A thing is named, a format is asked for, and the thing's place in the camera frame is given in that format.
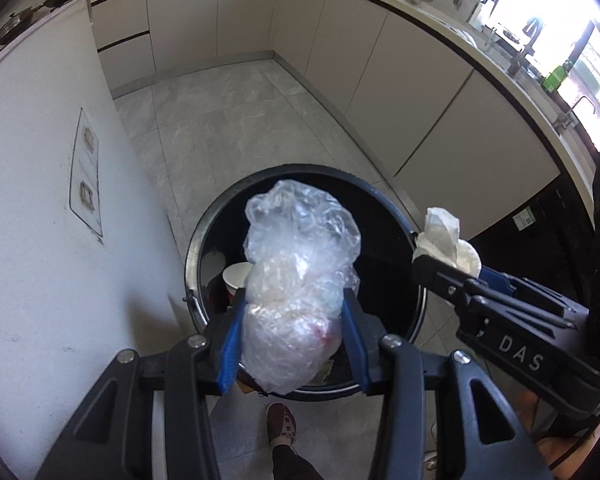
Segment window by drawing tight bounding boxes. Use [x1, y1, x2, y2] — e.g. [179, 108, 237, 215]
[480, 0, 600, 141]

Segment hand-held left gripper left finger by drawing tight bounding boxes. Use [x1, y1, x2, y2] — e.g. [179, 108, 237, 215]
[35, 290, 247, 480]

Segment white kitchen island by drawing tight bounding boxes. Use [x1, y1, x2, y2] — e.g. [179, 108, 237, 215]
[0, 0, 211, 480]

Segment person's right leg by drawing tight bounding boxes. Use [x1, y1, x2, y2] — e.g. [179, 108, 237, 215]
[272, 442, 326, 480]

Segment wok with glass lid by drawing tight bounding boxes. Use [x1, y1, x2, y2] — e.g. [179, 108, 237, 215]
[0, 10, 36, 47]

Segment red paper cup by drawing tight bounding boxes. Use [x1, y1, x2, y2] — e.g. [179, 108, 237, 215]
[222, 261, 253, 311]

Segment clear plastic bag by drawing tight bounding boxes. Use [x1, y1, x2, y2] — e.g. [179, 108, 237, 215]
[242, 179, 362, 395]

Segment kitchen sink with faucet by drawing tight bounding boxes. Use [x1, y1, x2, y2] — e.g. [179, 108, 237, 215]
[480, 17, 596, 131]

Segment kitchen counter with cabinets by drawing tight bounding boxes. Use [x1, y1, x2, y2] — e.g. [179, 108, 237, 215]
[87, 0, 600, 261]

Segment person's right shoe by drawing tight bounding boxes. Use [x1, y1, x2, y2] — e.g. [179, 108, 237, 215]
[266, 402, 298, 448]

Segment green bottle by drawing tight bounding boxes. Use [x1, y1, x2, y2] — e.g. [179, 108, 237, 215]
[544, 60, 576, 93]

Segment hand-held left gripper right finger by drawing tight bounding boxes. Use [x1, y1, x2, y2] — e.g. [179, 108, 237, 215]
[341, 287, 553, 480]

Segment person's right hand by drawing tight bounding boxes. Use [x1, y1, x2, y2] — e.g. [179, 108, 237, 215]
[517, 387, 588, 471]

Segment white paper wrapper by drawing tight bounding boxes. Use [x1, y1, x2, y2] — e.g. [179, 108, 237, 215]
[414, 206, 481, 278]

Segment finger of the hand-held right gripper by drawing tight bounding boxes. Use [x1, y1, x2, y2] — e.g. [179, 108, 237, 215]
[411, 254, 577, 332]
[479, 266, 579, 322]

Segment island socket panel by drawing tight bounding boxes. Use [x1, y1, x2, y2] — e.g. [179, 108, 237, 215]
[69, 106, 104, 238]

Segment black trash bin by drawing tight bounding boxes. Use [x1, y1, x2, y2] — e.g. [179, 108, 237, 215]
[184, 162, 428, 401]

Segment black built-in appliance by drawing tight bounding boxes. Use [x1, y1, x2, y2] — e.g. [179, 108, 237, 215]
[467, 175, 598, 321]

